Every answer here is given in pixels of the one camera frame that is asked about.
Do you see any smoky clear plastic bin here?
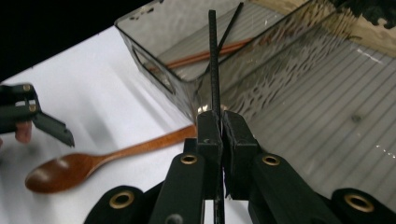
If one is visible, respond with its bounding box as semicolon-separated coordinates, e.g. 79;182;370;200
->
114;0;316;124
194;0;396;216

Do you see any white table board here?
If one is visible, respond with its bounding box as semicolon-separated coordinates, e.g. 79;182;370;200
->
0;26;250;224

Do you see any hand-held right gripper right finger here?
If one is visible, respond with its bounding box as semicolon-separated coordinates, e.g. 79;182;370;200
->
221;110;344;224

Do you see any black chopstick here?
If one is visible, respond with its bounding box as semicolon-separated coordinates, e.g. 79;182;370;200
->
207;8;226;224
200;1;246;77

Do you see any brown wooden spoon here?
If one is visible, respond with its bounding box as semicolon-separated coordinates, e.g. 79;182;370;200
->
24;124;199;194

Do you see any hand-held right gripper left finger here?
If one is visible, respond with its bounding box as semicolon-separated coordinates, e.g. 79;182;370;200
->
148;110;224;224

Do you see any brown wooden chopstick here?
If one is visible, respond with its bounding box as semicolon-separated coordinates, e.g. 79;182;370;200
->
148;40;251;72
164;36;254;68

